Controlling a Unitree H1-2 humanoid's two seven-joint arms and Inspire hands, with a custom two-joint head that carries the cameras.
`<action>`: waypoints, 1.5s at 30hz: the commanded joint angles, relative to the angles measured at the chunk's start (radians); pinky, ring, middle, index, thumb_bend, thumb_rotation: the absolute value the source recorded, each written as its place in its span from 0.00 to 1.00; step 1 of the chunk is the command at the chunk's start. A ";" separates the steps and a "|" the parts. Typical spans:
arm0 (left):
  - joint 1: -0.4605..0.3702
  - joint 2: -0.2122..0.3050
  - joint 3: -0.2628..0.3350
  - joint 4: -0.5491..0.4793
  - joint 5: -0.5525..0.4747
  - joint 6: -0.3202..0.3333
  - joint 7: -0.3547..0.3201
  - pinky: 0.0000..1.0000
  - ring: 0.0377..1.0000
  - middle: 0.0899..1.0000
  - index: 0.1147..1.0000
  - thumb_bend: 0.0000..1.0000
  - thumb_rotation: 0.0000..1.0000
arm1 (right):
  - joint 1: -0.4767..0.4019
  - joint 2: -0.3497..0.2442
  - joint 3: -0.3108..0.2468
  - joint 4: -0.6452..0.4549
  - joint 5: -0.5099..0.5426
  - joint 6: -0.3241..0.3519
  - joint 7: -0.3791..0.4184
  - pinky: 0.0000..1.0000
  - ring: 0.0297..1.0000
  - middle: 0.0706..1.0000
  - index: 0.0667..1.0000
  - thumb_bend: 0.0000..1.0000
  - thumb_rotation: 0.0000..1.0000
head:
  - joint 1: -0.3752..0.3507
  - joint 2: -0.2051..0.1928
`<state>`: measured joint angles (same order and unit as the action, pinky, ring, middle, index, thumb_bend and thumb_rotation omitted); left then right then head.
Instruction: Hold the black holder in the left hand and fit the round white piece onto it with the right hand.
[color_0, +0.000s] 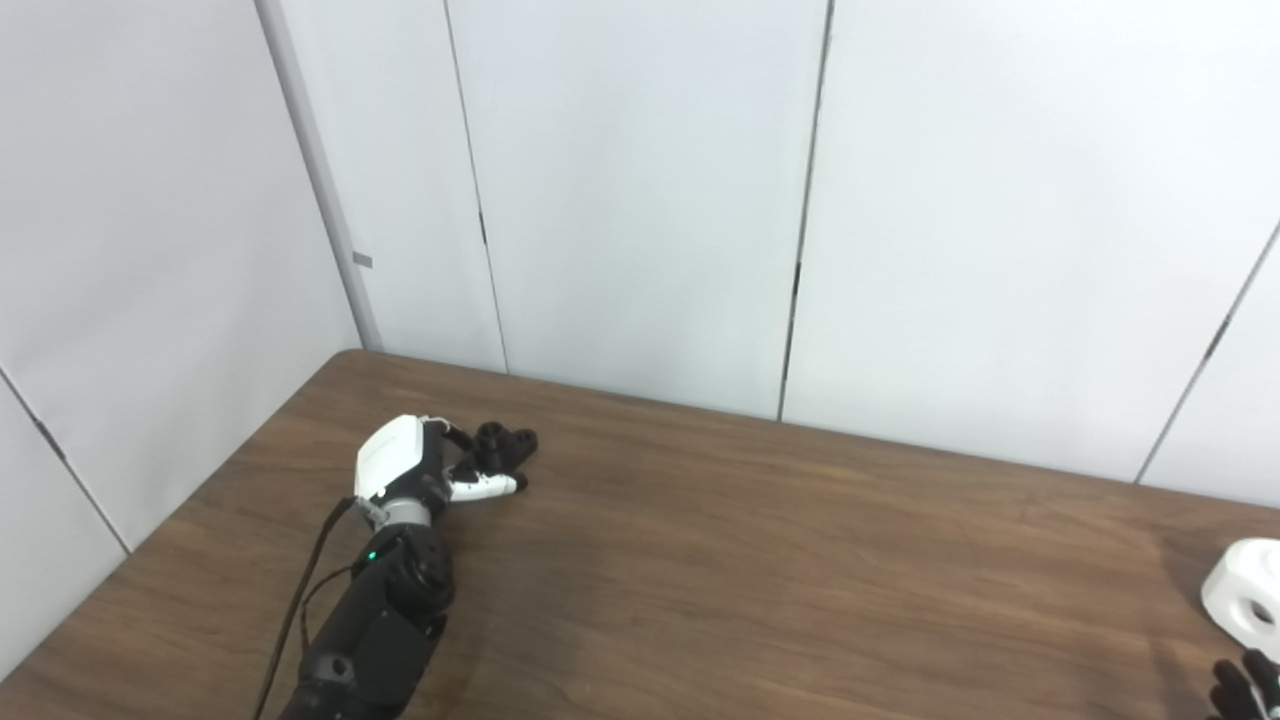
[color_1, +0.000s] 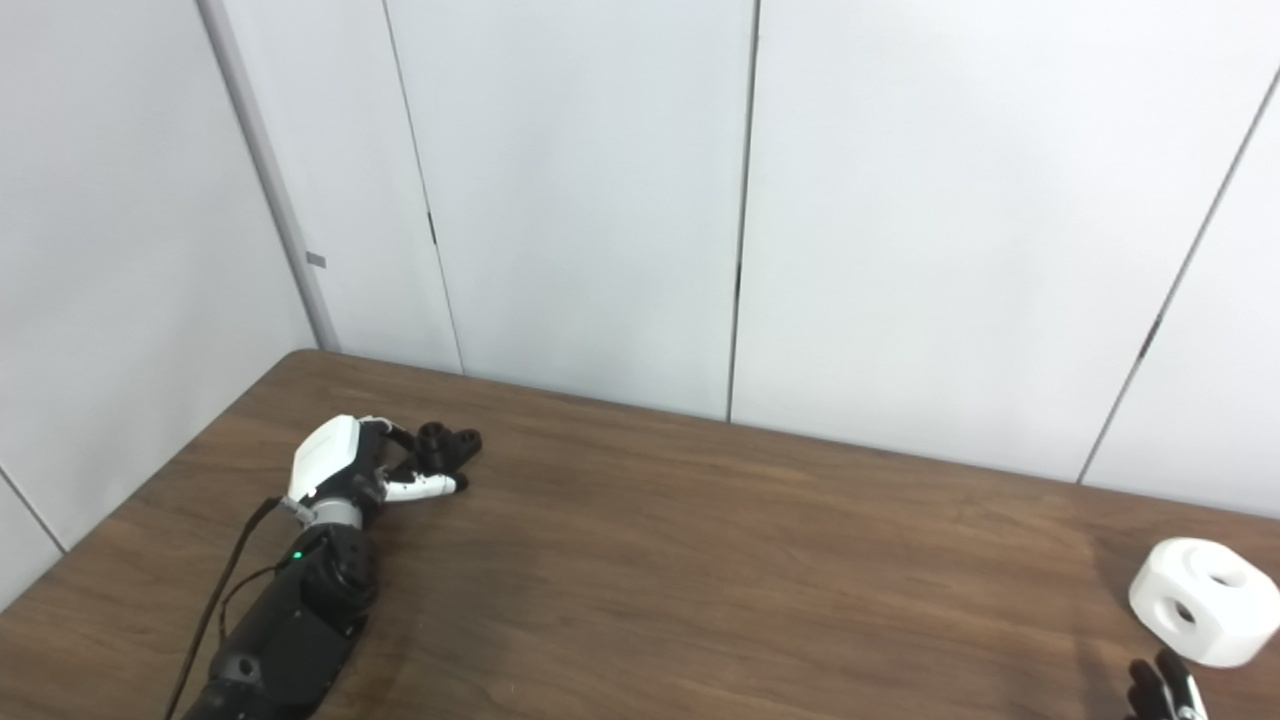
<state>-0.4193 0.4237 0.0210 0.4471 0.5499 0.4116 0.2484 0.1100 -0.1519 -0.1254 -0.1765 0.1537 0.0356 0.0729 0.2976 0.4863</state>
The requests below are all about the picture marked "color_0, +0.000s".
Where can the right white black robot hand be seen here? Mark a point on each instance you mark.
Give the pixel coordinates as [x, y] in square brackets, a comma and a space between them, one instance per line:
[1250, 695]

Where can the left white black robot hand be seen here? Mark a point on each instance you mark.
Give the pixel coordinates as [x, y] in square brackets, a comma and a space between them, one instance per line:
[395, 460]

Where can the black flanged holder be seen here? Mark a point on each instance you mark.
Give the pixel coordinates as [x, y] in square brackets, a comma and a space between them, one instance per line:
[505, 445]

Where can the round white piece with hole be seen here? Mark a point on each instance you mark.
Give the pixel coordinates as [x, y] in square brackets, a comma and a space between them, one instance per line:
[1235, 580]

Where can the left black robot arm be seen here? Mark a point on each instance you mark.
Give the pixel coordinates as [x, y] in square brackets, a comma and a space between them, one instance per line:
[385, 620]

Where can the grey wall corner post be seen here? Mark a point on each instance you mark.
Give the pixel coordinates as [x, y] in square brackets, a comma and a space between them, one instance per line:
[315, 170]

